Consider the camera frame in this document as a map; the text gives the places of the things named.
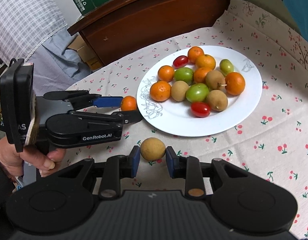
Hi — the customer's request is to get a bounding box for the checkered grey cloth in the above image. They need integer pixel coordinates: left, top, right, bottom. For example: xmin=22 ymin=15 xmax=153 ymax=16
xmin=0 ymin=0 xmax=91 ymax=96

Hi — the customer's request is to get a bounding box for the brown longan fruit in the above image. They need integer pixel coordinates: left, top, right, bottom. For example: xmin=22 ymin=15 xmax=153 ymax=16
xmin=140 ymin=138 xmax=166 ymax=161
xmin=171 ymin=81 xmax=189 ymax=102
xmin=206 ymin=90 xmax=228 ymax=112
xmin=206 ymin=70 xmax=226 ymax=90

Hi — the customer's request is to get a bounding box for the red cherry tomato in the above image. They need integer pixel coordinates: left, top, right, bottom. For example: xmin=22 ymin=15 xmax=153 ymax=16
xmin=190 ymin=102 xmax=211 ymax=118
xmin=173 ymin=55 xmax=189 ymax=69

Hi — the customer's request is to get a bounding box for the person's left hand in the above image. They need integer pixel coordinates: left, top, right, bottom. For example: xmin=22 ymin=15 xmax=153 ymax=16
xmin=0 ymin=137 xmax=66 ymax=178

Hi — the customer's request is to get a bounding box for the small orange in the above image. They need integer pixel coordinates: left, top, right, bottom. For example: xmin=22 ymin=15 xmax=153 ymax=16
xmin=188 ymin=46 xmax=204 ymax=63

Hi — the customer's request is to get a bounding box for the small olive green fruit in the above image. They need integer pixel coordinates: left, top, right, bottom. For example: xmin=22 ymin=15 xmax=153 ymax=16
xmin=220 ymin=59 xmax=234 ymax=76

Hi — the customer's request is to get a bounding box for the open cardboard box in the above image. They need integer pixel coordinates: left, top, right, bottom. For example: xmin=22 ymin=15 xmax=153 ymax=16
xmin=68 ymin=35 xmax=103 ymax=70

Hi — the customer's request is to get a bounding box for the cherry print tablecloth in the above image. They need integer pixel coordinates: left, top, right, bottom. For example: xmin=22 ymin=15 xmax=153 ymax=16
xmin=62 ymin=0 xmax=308 ymax=239

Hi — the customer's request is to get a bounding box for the white ceramic plate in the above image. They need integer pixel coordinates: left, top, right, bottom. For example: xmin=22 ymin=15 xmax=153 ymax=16
xmin=136 ymin=46 xmax=262 ymax=137

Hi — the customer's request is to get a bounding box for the yellowish orange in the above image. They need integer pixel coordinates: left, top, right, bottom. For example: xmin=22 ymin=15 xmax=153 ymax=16
xmin=195 ymin=54 xmax=216 ymax=70

